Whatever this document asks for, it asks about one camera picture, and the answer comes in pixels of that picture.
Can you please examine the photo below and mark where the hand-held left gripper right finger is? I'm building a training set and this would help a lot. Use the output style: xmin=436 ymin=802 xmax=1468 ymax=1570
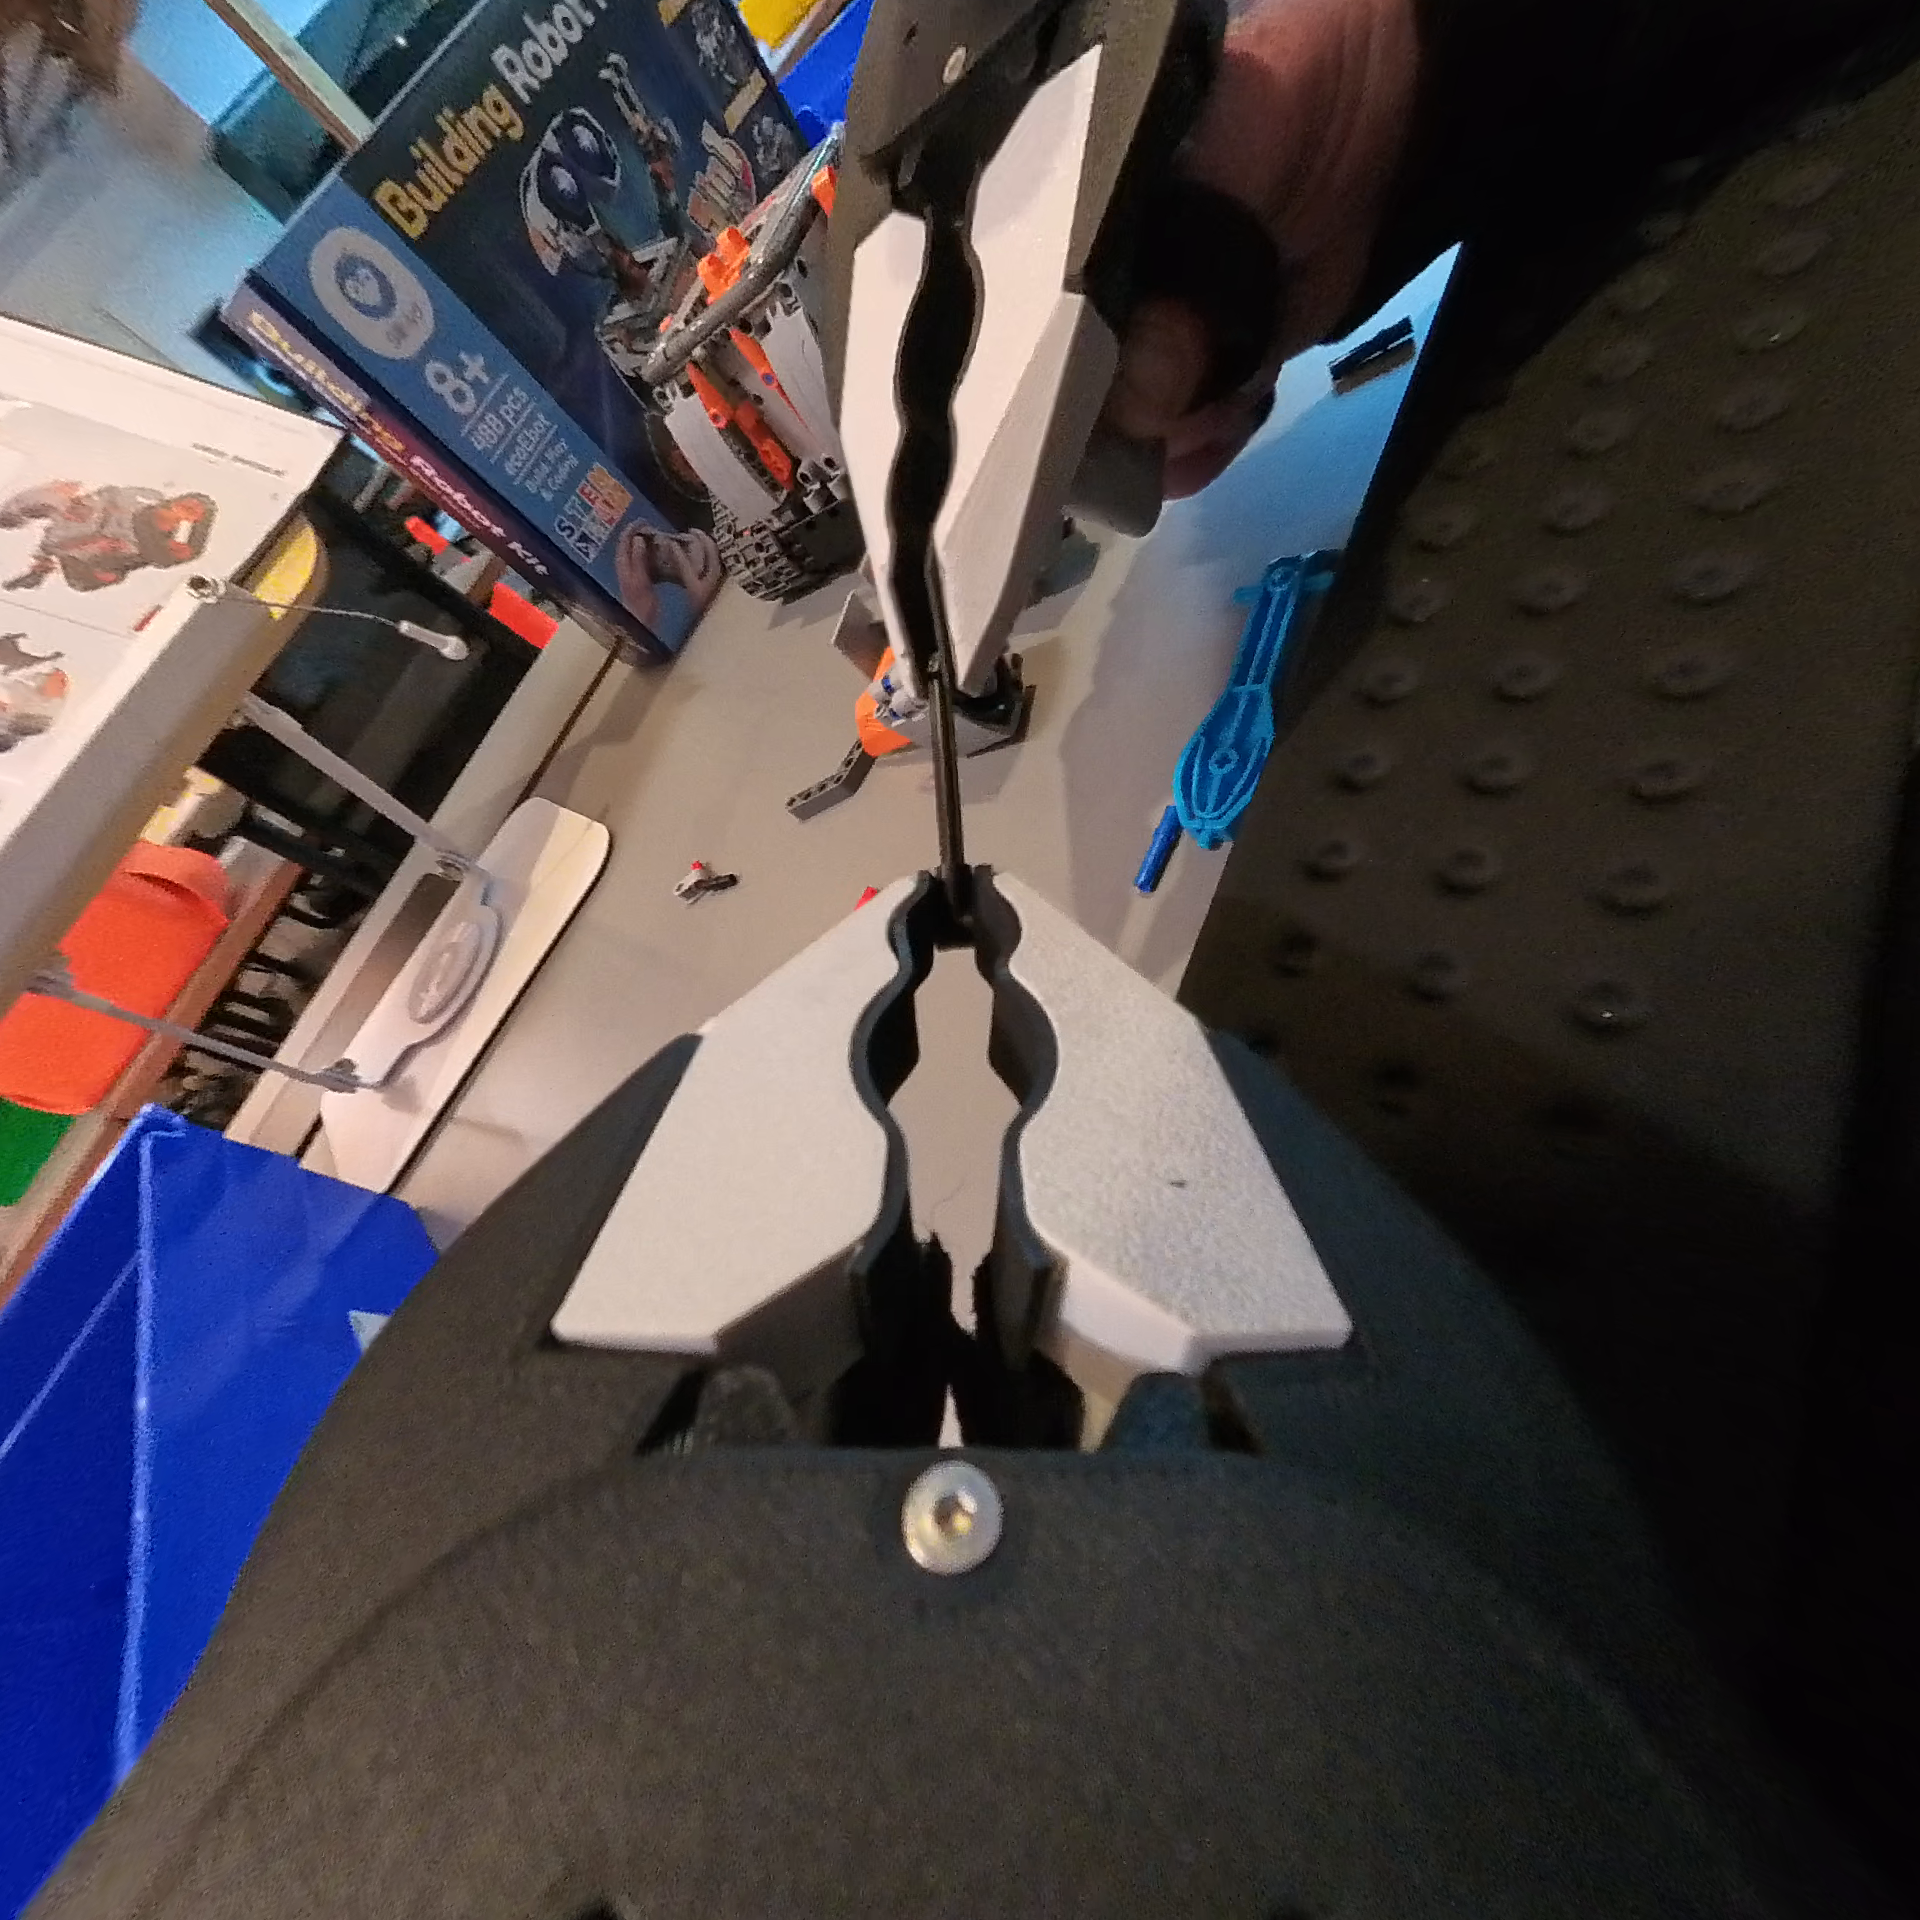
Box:
xmin=964 ymin=868 xmax=1356 ymax=1443

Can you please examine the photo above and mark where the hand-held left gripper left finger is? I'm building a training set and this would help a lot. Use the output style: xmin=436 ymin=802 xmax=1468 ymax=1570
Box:
xmin=546 ymin=877 xmax=949 ymax=1443

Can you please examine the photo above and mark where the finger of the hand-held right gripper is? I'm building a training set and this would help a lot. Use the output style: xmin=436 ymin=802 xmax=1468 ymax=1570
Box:
xmin=831 ymin=208 xmax=957 ymax=687
xmin=937 ymin=40 xmax=1119 ymax=695

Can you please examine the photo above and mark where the grey wheel module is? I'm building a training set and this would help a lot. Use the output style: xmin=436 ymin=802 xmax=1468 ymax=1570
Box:
xmin=786 ymin=522 xmax=1110 ymax=819

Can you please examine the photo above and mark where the black toy axle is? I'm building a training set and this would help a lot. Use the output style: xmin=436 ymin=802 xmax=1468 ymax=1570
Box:
xmin=923 ymin=653 xmax=977 ymax=890

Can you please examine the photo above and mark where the blue storage bin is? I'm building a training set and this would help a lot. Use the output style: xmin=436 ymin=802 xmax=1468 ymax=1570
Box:
xmin=0 ymin=1109 xmax=438 ymax=1913
xmin=773 ymin=53 xmax=858 ymax=148

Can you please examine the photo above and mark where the person's right forearm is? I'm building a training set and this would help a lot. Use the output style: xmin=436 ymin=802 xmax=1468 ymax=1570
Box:
xmin=1406 ymin=0 xmax=1920 ymax=289

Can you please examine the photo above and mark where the person's right hand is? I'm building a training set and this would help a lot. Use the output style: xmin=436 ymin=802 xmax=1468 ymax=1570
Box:
xmin=1119 ymin=0 xmax=1468 ymax=504

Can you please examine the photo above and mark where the grey orange tracked toy robot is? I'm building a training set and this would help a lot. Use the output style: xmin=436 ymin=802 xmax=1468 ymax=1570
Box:
xmin=642 ymin=124 xmax=872 ymax=600

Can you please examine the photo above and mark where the white round stand base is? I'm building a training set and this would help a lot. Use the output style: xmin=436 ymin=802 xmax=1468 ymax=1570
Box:
xmin=341 ymin=868 xmax=507 ymax=1075

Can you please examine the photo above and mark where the dark blue toy kit box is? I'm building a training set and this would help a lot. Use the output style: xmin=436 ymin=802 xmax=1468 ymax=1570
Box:
xmin=218 ymin=0 xmax=842 ymax=667

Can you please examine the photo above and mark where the white ball tipped rod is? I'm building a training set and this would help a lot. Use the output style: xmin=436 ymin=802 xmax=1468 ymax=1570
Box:
xmin=187 ymin=583 xmax=471 ymax=663

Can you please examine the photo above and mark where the black perforated mat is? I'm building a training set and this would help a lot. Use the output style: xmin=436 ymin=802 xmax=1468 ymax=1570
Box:
xmin=1178 ymin=87 xmax=1920 ymax=1920

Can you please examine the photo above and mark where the orange plastic bin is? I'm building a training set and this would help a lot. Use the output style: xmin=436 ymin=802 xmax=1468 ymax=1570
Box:
xmin=0 ymin=841 xmax=231 ymax=1122

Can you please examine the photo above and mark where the green box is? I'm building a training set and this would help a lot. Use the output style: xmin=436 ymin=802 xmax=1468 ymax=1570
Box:
xmin=0 ymin=1102 xmax=78 ymax=1210

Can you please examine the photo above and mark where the white instruction sheet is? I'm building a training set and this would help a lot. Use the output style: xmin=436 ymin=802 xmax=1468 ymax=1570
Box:
xmin=0 ymin=313 xmax=347 ymax=812

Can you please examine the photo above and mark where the open instruction booklet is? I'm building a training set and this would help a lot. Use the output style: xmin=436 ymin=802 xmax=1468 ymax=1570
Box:
xmin=0 ymin=439 xmax=230 ymax=754

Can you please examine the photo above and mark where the light blue toy frame piece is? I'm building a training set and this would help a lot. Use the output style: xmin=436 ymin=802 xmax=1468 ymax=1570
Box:
xmin=1168 ymin=550 xmax=1346 ymax=857

